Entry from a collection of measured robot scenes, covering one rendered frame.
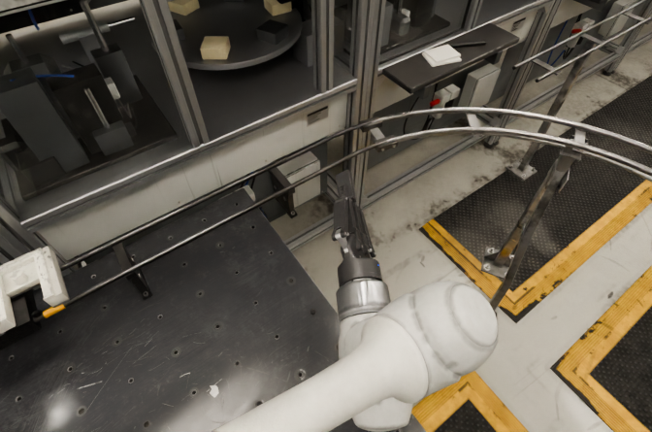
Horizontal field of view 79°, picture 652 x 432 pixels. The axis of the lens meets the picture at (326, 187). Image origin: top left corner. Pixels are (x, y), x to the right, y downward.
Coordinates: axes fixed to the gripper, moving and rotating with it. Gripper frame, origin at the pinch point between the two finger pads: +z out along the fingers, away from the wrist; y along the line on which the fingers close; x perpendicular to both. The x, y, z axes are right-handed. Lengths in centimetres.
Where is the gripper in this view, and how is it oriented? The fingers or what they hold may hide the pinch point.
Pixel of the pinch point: (345, 187)
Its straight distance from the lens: 79.0
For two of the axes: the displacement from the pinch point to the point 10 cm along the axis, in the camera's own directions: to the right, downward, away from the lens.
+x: 8.4, -3.7, -3.9
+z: -1.0, -8.3, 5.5
